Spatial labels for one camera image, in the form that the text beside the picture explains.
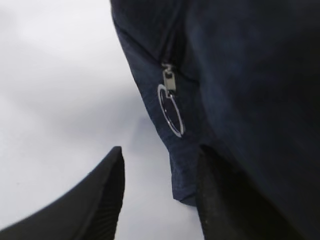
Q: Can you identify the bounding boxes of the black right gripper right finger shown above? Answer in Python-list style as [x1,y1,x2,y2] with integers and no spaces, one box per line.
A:
[196,145,303,240]

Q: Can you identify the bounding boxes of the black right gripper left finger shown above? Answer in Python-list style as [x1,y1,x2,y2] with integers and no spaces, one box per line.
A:
[0,146,125,240]

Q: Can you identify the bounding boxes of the dark blue lunch bag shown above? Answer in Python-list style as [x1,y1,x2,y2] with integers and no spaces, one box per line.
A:
[110,0,320,240]

